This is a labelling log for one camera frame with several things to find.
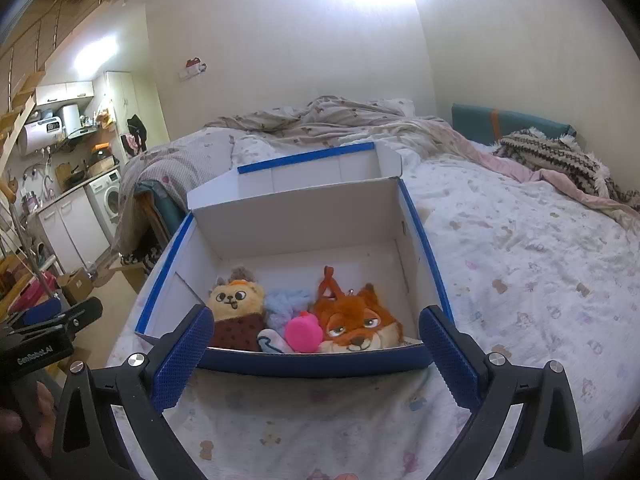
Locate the tall white cabinet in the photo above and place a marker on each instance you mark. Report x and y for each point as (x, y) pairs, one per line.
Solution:
(120, 105)

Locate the black hanging clothing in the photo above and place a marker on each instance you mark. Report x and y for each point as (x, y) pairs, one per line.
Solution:
(137, 132)

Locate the teal headboard cushion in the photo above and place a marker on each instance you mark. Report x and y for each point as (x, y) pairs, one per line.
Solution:
(475, 125)

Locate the black and white patterned cloth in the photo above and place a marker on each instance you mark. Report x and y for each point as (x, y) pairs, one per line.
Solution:
(137, 260)

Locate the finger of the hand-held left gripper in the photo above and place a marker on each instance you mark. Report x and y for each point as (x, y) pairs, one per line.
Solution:
(82, 315)
(42, 312)

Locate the blue and white cardboard box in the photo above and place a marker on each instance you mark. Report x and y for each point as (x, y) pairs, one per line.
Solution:
(300, 220)

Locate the pink plush ball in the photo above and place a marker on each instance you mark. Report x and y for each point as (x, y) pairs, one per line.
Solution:
(302, 332)

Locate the orange fox plush toy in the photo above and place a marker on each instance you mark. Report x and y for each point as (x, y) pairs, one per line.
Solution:
(350, 320)

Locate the person's left hand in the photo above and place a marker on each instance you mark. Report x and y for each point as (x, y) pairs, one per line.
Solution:
(46, 410)

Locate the white base cabinet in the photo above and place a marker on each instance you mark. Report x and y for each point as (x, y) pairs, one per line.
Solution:
(75, 230)

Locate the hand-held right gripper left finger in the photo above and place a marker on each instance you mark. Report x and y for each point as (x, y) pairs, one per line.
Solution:
(185, 360)

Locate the white horizontal water heater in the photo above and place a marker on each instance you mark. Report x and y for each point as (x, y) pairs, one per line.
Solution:
(40, 135)

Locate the pink blanket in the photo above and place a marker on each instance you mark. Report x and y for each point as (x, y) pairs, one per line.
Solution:
(565, 180)

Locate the light blue fluffy plush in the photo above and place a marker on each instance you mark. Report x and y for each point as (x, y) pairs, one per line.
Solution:
(285, 307)

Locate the white washing machine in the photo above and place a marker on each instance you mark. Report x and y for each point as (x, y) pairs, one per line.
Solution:
(107, 200)

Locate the red and white wall fixture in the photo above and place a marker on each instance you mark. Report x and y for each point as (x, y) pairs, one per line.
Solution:
(192, 67)

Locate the beige hamster plush toy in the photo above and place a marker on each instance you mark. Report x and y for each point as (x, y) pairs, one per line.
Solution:
(235, 305)

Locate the white wall cabinet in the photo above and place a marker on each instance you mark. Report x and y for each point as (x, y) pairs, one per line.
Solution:
(65, 92)

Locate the teal bed frame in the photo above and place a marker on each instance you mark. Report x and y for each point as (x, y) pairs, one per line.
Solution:
(165, 210)

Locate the white cylindrical tank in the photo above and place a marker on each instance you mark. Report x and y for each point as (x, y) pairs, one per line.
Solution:
(70, 120)

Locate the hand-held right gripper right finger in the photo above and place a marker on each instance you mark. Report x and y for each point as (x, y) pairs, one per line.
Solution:
(447, 360)

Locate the pink bag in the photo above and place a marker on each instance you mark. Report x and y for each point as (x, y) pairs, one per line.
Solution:
(30, 292)

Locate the striped knit blanket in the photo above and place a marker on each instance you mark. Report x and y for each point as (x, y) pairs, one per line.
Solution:
(550, 152)

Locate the beige printed duvet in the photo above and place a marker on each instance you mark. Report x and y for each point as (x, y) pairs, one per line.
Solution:
(320, 120)

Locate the white and blue plush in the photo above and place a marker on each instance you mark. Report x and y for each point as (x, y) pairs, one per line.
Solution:
(272, 340)

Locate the brown cardboard box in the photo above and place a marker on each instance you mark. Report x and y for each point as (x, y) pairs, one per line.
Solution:
(75, 285)

